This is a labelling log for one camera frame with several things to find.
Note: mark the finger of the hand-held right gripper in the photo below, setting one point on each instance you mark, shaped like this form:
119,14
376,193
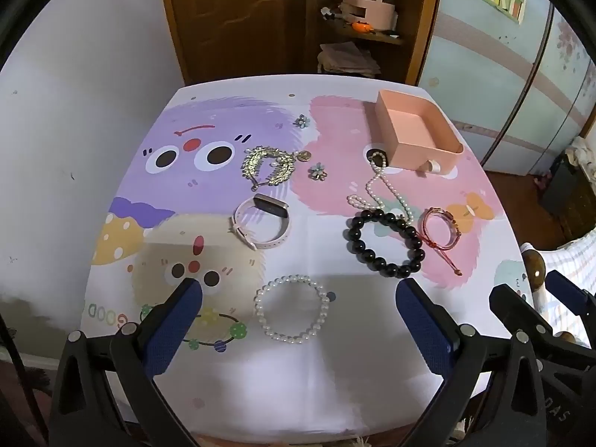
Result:
517,307
565,286

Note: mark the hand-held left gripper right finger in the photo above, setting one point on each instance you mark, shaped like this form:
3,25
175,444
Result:
419,326

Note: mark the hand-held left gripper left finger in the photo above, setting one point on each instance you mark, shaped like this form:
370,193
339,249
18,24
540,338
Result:
177,326

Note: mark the gold leaf brooch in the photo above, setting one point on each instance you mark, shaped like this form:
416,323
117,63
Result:
254,160

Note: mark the blue flower earring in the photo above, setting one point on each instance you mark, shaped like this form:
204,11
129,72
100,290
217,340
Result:
301,121
318,171

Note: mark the pink box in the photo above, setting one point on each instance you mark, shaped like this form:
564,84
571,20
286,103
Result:
419,125

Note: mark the checked bed blanket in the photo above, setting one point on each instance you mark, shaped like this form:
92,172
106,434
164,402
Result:
572,256

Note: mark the wooden ball bedpost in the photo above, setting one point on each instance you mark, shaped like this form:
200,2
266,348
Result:
534,267

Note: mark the dark wooden nightstand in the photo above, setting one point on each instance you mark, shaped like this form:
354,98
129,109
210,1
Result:
582,214

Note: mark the black box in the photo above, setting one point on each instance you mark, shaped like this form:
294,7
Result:
558,186

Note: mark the cartoon printed tablecloth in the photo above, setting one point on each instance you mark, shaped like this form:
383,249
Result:
326,382

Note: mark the white crumpled cloth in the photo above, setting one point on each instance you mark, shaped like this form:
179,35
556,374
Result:
582,153

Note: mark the gold coin pendant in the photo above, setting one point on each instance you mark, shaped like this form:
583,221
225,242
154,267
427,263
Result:
303,155

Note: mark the light blue wardrobe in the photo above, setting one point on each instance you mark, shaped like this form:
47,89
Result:
489,79

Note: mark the stack of folded beige cloths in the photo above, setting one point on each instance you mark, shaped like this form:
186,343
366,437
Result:
347,58

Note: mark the brown wooden shelf cabinet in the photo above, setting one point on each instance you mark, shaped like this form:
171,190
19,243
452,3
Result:
419,18

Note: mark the small orange item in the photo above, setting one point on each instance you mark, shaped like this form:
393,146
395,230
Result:
362,26

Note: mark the brown wooden door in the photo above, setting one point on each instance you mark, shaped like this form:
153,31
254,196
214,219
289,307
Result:
233,23

